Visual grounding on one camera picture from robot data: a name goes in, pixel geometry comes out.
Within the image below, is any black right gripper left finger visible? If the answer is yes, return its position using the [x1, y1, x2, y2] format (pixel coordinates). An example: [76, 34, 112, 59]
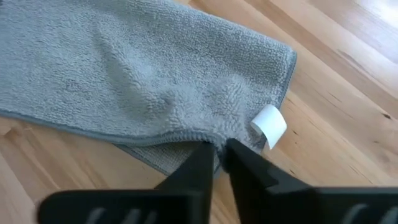
[37, 141, 215, 224]

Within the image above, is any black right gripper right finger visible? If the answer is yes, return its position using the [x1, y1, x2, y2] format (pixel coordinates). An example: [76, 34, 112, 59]
[223, 139, 398, 224]

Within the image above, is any grey microfiber towel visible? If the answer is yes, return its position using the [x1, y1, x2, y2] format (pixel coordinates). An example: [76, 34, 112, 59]
[0, 0, 298, 177]

